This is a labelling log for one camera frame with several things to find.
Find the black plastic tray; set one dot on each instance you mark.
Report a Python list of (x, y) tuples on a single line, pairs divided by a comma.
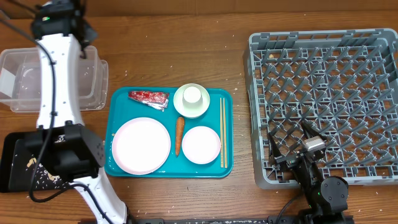
[(17, 167)]

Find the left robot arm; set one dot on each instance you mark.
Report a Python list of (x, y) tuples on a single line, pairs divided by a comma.
[(62, 143)]

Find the clear plastic bin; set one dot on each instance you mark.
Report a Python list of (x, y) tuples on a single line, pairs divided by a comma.
[(21, 85)]

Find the red snack wrapper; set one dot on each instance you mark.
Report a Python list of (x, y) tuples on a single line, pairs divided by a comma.
[(155, 99)]

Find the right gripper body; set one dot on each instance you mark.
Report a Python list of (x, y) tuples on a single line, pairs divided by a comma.
[(290, 160)]

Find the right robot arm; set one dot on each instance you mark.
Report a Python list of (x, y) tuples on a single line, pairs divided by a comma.
[(326, 197)]

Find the small white plate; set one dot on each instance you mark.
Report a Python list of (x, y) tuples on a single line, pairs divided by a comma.
[(201, 145)]

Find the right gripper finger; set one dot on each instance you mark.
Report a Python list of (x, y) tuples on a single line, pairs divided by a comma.
[(274, 155), (310, 132)]

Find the grey dishwasher rack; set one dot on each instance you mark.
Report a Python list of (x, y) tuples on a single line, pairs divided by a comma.
[(343, 83)]

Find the pale green bowl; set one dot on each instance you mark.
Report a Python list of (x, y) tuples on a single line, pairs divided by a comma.
[(188, 110)]

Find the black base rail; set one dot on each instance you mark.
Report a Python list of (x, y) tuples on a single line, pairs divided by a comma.
[(202, 221)]

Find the white cup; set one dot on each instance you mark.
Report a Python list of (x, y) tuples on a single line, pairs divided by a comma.
[(192, 95)]

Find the right wooden chopstick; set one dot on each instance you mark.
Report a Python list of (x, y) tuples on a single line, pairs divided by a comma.
[(224, 136)]

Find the orange carrot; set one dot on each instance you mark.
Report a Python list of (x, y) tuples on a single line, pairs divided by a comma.
[(180, 124)]

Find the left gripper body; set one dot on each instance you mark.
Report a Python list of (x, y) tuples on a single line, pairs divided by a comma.
[(90, 34)]

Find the teal plastic serving tray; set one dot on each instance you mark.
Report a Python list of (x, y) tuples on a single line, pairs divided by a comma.
[(122, 109)]

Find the large pink plate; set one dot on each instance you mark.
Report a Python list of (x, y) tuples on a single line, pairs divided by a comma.
[(141, 146)]

